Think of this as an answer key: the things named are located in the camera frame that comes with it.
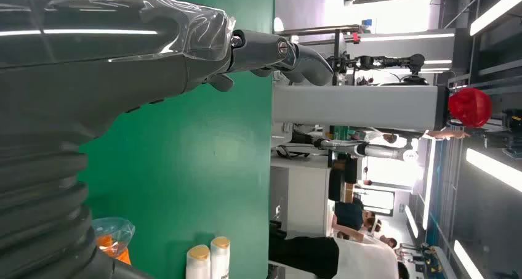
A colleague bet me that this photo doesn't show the orange bottle with clear cap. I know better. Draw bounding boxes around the orange bottle with clear cap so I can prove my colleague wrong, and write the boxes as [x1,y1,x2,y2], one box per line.
[91,217,136,267]

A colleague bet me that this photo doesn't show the white shampoo bottle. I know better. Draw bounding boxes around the white shampoo bottle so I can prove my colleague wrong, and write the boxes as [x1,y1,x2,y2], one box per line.
[210,236,231,279]
[185,244,212,279]

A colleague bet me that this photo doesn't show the grey pillar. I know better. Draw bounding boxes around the grey pillar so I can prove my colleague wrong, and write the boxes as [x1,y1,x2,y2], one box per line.
[272,84,449,132]

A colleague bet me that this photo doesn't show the red lantern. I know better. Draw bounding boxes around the red lantern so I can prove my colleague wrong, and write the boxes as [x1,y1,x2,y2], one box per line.
[448,87,493,129]

